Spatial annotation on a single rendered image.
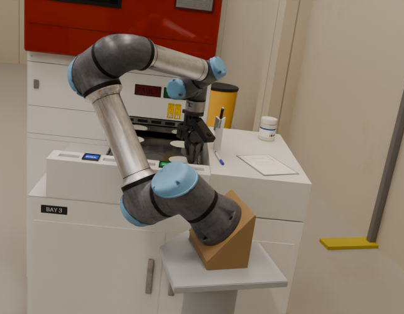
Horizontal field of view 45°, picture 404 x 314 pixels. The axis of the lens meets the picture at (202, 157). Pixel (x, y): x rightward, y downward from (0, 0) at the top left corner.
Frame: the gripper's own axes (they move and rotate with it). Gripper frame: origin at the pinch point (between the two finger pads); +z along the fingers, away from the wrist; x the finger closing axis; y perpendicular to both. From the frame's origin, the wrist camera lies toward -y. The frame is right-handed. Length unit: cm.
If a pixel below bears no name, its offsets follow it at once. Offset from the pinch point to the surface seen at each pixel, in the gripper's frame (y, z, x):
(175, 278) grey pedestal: -49, 9, 47
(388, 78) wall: 28, -23, -201
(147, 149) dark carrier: 22.8, 1.4, 4.9
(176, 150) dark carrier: 17.4, 1.4, -6.4
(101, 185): 1.2, 3.2, 39.4
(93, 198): 3.0, 8.1, 41.4
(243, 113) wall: 257, 69, -317
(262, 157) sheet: -19.0, -5.6, -18.4
